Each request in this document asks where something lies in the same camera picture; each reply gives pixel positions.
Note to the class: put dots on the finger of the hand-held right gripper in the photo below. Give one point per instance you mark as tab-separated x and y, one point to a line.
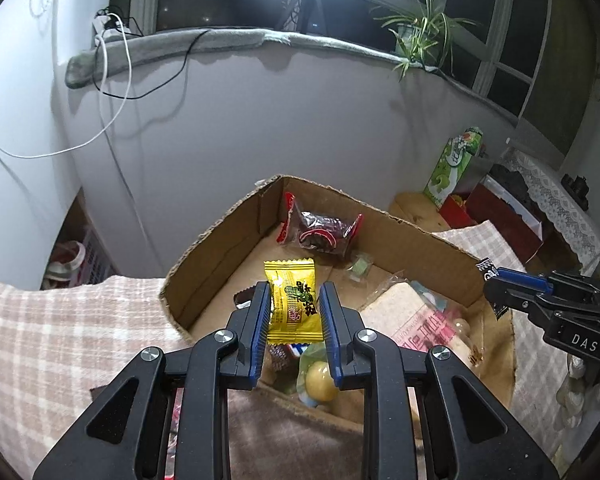
510	294
522	277

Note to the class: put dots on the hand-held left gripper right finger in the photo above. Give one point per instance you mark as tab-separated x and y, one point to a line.
330	330

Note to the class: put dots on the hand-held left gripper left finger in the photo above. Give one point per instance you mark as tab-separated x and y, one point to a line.
261	330

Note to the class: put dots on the black and white snack packet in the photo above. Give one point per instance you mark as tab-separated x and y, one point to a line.
486	269

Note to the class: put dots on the blue and white snack packet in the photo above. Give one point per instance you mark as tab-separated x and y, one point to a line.
300	349

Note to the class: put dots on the yellow candy packet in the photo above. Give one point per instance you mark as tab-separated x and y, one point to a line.
295	300

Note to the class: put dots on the yellow egg packet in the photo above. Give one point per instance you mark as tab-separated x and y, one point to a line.
320	380

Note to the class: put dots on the brown cardboard box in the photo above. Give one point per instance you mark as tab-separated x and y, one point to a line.
220	260

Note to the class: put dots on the red dried fruit packet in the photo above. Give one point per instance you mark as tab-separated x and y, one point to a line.
320	230

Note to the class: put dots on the person's right hand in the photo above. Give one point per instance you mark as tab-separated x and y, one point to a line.
575	390

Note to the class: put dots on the red box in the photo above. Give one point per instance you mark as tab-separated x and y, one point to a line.
500	230

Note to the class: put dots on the braised egg packet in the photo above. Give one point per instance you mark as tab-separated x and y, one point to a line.
461	332

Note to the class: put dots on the small green candy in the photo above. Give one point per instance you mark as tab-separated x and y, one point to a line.
361	266

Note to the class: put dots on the sliced bread packet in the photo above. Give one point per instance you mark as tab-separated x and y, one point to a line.
405	320

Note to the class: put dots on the white lace cloth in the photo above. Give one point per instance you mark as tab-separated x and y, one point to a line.
555	195

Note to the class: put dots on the small black device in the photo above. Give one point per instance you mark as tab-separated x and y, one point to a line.
575	192

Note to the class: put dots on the green carton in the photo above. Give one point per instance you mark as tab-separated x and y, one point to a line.
450	170

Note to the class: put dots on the pink snack packet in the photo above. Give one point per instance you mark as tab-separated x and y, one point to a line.
172	435

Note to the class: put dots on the white plastic basket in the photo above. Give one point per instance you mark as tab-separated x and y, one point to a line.
92	260

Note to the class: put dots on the plaid beige cloth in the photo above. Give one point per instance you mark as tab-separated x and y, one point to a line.
55	335

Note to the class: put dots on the potted spider plant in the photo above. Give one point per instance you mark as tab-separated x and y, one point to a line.
420	35

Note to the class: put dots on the black tripod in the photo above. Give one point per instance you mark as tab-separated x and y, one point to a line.
312	5

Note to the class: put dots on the white power strip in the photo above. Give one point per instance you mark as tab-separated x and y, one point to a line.
105	25

